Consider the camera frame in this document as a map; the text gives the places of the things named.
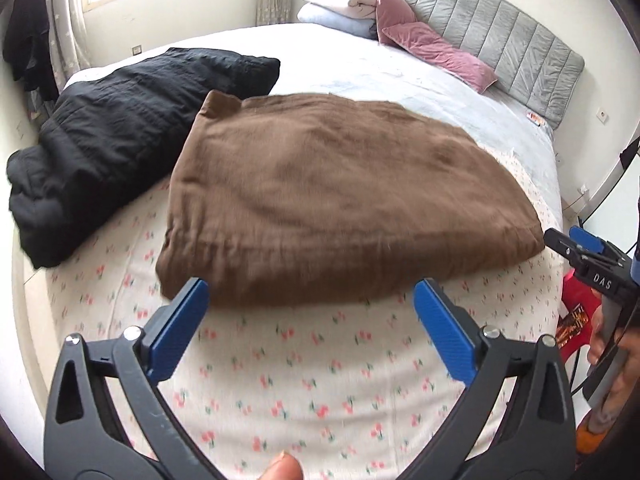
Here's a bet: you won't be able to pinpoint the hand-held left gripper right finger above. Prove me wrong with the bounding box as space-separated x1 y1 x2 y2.
412 277 576 480

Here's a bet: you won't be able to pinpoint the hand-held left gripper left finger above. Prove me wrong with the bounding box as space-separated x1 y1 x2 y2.
44 277 211 480

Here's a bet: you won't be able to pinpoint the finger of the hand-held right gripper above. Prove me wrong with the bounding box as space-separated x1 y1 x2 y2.
544 229 591 281
570 226 604 254

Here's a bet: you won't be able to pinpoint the brown jacket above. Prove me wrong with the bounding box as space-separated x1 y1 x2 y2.
155 90 546 308

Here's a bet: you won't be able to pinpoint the hanging dark clothes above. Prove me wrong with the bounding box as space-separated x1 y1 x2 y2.
2 0 62 105

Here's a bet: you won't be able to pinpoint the person's right hand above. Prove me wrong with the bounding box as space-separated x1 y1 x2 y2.
587 305 640 437

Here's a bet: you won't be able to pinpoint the person's left hand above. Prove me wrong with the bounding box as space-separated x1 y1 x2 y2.
260 452 304 480

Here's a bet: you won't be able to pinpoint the red plastic stool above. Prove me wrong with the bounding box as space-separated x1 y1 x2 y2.
555 270 601 352

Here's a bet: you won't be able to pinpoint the white wardrobe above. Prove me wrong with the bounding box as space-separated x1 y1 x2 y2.
575 135 640 261

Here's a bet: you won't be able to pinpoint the patterned packet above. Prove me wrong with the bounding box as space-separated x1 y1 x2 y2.
556 302 589 349

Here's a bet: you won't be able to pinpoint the cherry print blanket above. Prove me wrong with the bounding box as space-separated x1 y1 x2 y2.
45 150 563 480

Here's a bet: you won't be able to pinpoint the black quilted jacket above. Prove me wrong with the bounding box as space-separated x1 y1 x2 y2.
6 47 282 268

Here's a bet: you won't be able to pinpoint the grey padded headboard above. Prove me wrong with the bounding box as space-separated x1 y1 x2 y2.
362 0 586 131

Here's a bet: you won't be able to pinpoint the long pink velvet pillow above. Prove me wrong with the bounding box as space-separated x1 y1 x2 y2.
380 22 498 94

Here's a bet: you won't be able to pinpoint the bed with light blue sheet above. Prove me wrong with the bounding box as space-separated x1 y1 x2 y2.
62 22 563 211

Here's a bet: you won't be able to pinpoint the square pink velvet pillow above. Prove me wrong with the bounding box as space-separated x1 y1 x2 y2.
345 0 417 36

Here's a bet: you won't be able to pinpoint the folded white and blue bedding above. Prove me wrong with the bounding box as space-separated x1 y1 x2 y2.
297 2 379 41

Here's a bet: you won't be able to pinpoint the patterned sheer curtain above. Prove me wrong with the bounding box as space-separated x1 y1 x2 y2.
42 0 94 75

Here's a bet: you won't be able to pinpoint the white folded blanket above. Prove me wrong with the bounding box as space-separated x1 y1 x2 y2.
300 0 382 22

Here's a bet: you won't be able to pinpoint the black cable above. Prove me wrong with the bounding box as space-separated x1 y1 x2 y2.
574 307 637 397

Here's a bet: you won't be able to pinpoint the orange bracelet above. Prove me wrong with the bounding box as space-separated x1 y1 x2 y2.
575 409 617 454

